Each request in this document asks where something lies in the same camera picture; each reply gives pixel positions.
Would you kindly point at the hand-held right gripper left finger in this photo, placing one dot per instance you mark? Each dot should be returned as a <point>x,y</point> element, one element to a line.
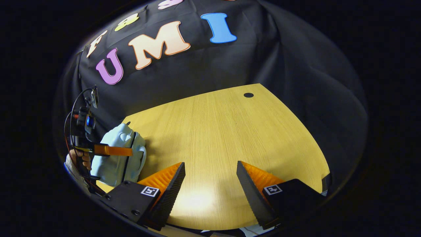
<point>172,194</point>

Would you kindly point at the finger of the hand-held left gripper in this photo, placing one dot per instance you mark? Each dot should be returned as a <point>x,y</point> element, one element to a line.
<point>115,150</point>

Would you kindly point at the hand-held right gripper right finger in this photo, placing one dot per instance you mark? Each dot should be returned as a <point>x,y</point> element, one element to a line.
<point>250,194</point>

